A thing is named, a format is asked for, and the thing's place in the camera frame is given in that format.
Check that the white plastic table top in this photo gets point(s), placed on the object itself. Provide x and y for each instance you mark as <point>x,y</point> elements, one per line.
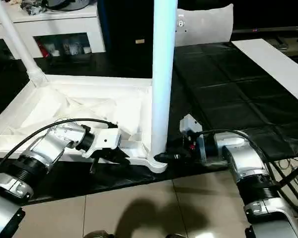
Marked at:
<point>64,106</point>

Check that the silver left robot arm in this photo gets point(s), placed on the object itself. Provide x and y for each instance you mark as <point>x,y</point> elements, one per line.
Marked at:
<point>39,153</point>

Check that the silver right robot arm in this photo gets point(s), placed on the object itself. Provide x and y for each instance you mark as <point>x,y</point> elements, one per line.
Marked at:
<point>248,168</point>

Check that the black stand leg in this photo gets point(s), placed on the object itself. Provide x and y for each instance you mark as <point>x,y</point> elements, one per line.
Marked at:
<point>294,177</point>

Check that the white flat board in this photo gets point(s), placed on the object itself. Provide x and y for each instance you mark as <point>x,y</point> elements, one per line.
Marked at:
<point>278,64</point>

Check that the grey cushion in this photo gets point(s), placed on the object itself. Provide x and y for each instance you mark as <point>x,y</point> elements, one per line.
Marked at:
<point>208,25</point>

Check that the black cabinet with gold label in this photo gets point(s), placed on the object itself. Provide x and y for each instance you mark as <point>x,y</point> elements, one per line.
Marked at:
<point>129,29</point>

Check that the white glass-door cabinet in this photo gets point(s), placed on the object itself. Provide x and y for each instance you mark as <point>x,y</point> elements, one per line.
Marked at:
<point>54,29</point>

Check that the dark round appliance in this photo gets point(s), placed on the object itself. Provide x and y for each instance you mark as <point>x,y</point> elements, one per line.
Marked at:
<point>64,4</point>

